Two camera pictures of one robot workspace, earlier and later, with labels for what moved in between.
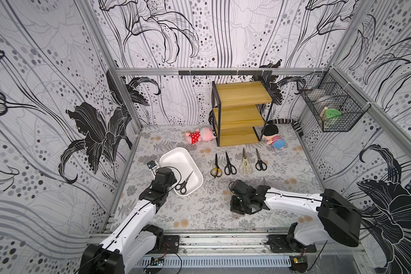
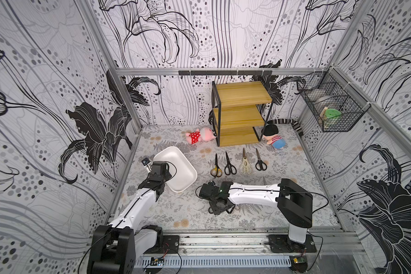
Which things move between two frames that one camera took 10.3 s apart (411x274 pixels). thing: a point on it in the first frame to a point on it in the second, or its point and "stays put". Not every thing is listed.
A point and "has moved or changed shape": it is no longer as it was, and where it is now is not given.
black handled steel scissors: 260,164 stays put
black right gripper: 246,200 to 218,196
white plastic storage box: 189,179 has moved or changed shape
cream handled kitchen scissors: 245,167 stays put
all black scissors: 229,168 stays put
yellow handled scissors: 216,172 stays put
